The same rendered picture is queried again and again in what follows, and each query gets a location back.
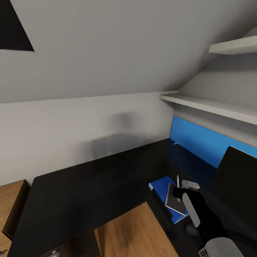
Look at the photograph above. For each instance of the cabinet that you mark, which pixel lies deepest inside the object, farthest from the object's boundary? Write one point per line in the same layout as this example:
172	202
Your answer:
12	201
87	245

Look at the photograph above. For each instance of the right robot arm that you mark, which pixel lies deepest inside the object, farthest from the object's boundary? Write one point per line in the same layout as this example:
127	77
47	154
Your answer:
216	240

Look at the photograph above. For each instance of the mouse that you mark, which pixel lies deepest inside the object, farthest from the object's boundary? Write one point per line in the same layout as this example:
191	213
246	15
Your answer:
191	229

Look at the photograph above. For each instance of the folder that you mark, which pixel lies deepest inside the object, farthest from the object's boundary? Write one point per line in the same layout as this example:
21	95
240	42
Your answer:
160	188

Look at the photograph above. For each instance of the monitor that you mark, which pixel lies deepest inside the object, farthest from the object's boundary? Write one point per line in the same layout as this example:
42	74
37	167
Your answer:
235	184

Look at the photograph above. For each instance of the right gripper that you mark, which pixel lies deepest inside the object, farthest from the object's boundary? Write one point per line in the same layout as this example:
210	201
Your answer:
177	192

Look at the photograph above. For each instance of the notebook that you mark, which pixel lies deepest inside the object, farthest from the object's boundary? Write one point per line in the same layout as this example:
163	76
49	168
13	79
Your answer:
173	202

